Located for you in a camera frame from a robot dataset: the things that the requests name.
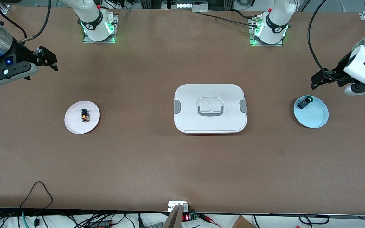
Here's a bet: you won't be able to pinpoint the white lidded lunch box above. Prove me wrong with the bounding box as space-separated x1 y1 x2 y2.
173 84 247 135

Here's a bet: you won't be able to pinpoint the light blue round plate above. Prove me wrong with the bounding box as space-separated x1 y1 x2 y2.
293 95 329 129

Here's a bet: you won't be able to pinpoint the pink round plate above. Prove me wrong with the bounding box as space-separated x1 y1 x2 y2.
64 100 100 135

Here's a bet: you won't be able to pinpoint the brown cardboard piece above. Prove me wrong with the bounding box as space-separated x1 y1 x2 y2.
232 215 258 228

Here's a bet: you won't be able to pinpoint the red clip leads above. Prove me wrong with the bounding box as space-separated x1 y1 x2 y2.
200 214 221 228

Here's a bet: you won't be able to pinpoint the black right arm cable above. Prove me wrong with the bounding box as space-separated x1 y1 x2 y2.
17 0 52 43

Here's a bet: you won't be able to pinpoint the green and black switch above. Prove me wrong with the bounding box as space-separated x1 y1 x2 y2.
298 97 315 110

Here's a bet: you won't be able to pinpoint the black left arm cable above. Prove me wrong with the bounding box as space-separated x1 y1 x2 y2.
307 0 339 76

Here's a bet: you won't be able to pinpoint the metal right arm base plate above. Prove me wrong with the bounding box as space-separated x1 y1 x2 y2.
82 14 119 44

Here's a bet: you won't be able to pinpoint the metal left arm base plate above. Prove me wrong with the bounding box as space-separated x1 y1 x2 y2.
248 16 285 47

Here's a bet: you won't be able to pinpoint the black cable to arm base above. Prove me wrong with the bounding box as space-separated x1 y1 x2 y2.
198 12 259 28

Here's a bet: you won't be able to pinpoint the black looped table cable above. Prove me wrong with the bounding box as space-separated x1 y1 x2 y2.
19 181 54 211

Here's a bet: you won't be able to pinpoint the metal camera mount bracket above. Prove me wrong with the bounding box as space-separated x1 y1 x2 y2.
163 201 189 228

